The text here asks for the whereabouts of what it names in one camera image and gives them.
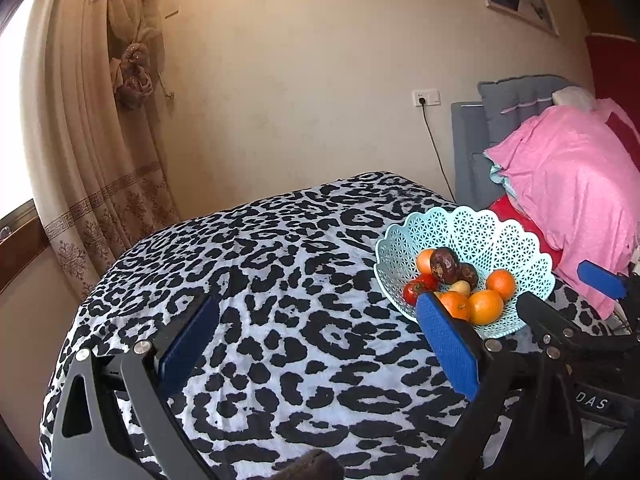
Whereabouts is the leopard print blanket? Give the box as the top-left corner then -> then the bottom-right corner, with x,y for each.
39,170 -> 616,480

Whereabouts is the red upholstered panel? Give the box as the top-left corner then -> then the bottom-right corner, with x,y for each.
584,34 -> 640,136

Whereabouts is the light blue cloth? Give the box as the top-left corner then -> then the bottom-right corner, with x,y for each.
487,162 -> 521,198

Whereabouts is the small dark passion fruit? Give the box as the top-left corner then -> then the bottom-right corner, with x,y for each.
457,262 -> 480,291

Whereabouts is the navel orange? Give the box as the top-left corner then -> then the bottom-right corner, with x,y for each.
485,269 -> 517,302

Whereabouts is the wooden window frame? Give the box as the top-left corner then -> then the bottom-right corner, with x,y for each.
0,199 -> 46,293

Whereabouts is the black power cable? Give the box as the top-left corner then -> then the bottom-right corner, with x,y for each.
422,102 -> 457,201

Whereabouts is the beige patterned curtain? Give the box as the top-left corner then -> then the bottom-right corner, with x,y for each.
20,0 -> 181,303

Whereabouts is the dark brown fuzzy cloth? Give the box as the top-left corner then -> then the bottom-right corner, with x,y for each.
272,449 -> 346,480

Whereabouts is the light blue plastic basket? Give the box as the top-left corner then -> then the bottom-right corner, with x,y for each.
374,206 -> 557,339

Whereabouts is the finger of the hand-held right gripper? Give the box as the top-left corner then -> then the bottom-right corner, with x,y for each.
576,260 -> 640,311
516,291 -> 640,361

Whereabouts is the red cloth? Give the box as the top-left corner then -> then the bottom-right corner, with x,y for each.
487,195 -> 566,266

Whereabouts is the pink blanket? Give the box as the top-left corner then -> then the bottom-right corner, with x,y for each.
486,97 -> 640,318

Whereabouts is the grey headboard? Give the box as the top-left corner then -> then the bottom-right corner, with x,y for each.
451,101 -> 493,211

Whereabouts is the large dark passion fruit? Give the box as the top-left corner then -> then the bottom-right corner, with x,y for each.
430,248 -> 461,285

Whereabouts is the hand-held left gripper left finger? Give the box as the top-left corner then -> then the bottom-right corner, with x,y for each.
51,296 -> 221,480

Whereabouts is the white pillow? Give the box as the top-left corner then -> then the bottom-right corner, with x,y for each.
552,86 -> 597,111

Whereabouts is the grey cushion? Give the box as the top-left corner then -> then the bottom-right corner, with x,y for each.
476,74 -> 596,136

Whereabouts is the curtain tieback flower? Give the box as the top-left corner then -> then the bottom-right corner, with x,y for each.
110,42 -> 153,111

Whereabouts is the large smooth orange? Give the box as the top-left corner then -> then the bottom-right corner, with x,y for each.
468,289 -> 505,326

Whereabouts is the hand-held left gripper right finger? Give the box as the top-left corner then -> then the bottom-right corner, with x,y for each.
416,291 -> 586,480

